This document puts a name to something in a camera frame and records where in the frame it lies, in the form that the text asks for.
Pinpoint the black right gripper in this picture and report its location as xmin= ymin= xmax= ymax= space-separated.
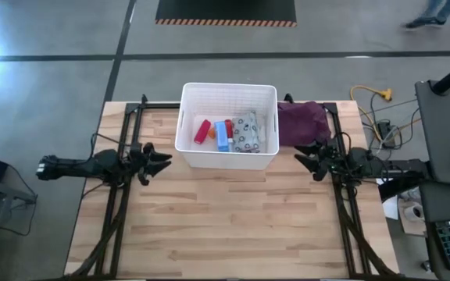
xmin=294 ymin=142 xmax=343 ymax=181

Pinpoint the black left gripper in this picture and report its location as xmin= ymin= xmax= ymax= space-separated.
xmin=130 ymin=142 xmax=173 ymax=187

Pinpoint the red cylindrical tube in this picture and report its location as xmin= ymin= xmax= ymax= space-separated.
xmin=193 ymin=119 xmax=213 ymax=145

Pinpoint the white pouch with blue print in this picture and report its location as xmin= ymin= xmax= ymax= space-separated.
xmin=231 ymin=112 xmax=261 ymax=154

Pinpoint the blue first aid kit box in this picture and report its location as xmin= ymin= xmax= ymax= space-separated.
xmin=214 ymin=120 xmax=230 ymax=153

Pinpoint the white perforated plastic basket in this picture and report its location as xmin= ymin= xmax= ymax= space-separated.
xmin=174 ymin=82 xmax=280 ymax=171

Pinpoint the maroon cloth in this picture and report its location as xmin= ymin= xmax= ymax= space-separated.
xmin=277 ymin=101 xmax=332 ymax=148

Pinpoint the black power strip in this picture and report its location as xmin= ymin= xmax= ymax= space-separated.
xmin=377 ymin=119 xmax=397 ymax=149

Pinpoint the white paper sheet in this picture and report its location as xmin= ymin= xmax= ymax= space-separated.
xmin=375 ymin=177 xmax=400 ymax=220

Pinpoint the white tape roll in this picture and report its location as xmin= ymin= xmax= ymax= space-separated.
xmin=403 ymin=203 xmax=425 ymax=222

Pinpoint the brown cardboard box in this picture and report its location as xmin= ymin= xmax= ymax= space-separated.
xmin=397 ymin=194 xmax=429 ymax=237

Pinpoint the grey desk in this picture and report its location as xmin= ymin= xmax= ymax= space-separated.
xmin=415 ymin=80 xmax=450 ymax=188

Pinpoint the grey metal side stand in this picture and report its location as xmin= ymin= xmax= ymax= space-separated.
xmin=0 ymin=181 xmax=38 ymax=281

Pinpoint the black mat with striped edge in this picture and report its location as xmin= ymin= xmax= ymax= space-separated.
xmin=155 ymin=0 xmax=298 ymax=28

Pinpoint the person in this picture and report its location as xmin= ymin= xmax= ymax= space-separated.
xmin=402 ymin=0 xmax=450 ymax=30

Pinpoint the yellow extension cord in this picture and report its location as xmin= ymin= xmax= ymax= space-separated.
xmin=349 ymin=84 xmax=394 ymax=133

